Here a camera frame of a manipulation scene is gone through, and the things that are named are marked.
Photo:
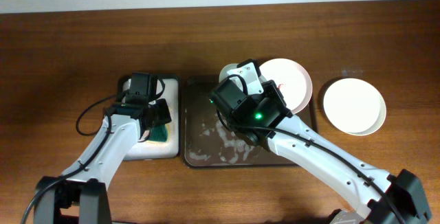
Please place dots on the brown serving tray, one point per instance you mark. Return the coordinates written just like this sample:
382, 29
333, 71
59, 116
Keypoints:
205, 143

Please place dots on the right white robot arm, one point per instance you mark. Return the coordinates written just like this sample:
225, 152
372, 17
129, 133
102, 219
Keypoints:
263, 119

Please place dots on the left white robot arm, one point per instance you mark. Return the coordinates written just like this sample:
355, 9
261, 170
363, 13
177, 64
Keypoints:
79, 194

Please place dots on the pink white plate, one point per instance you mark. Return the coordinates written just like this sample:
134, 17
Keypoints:
291, 79

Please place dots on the soapy water tray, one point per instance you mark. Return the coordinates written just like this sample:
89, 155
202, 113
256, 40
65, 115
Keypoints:
170, 148

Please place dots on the green yellow scrub sponge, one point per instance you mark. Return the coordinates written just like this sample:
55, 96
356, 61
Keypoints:
158, 134

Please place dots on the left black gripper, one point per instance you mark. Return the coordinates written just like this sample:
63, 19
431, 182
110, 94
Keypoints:
161, 106

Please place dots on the cream white plate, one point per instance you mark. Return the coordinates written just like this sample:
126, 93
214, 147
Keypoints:
354, 106

